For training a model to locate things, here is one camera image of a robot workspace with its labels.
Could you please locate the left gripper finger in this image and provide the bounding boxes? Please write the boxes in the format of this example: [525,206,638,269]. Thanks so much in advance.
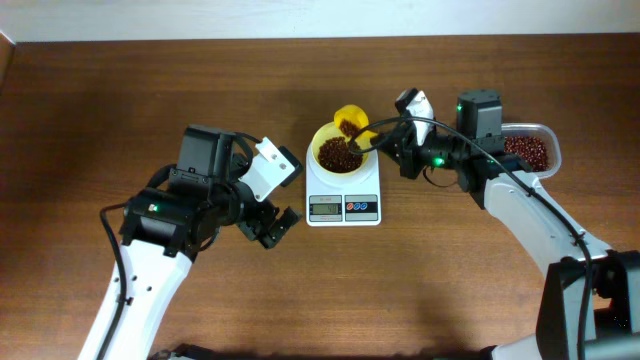
[273,207,302,243]
[257,224,280,249]

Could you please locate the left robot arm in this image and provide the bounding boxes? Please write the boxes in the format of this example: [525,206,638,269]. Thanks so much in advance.
[80,125,303,359]

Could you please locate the yellow plastic bowl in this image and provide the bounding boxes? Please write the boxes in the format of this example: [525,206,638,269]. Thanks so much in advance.
[311,122,369,175]

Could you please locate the yellow plastic scoop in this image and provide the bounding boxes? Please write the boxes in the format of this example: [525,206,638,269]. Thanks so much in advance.
[334,104,376,147]

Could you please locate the white digital kitchen scale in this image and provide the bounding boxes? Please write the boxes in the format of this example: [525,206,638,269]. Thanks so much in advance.
[305,146,382,227]

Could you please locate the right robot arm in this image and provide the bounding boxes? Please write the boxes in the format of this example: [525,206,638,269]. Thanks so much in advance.
[365,88,639,359]

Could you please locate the red beans in bowl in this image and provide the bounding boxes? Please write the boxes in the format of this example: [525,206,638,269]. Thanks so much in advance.
[317,137,363,173]

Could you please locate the clear plastic bean container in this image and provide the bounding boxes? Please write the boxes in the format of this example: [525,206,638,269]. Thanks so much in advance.
[502,123,562,179]

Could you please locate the red beans in container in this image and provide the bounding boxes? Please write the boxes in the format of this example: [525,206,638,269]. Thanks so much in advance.
[504,136,548,172]

